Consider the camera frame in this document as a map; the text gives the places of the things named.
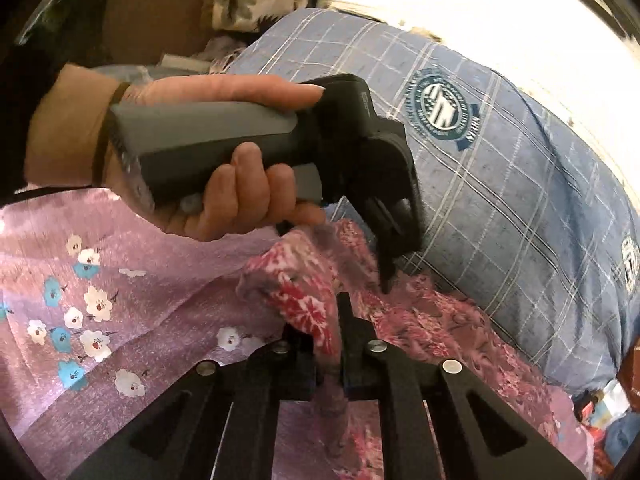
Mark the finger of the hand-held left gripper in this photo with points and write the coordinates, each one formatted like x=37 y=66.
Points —
x=417 y=230
x=386 y=260

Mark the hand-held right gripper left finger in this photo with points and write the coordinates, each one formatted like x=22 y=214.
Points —
x=295 y=375

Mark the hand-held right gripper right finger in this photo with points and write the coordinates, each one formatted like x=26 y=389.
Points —
x=355 y=355

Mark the purple pink floral garment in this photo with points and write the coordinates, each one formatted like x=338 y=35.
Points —
x=300 y=300

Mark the person's left forearm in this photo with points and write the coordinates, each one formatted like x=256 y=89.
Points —
x=65 y=125

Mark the person's left hand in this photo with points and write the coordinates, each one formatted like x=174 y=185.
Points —
x=250 y=185

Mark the blue plaid pillow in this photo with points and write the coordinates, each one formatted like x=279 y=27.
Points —
x=500 y=185

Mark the black wristband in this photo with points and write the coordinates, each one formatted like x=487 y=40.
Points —
x=96 y=165

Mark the pink flowered bed sheet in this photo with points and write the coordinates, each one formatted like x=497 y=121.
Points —
x=150 y=270

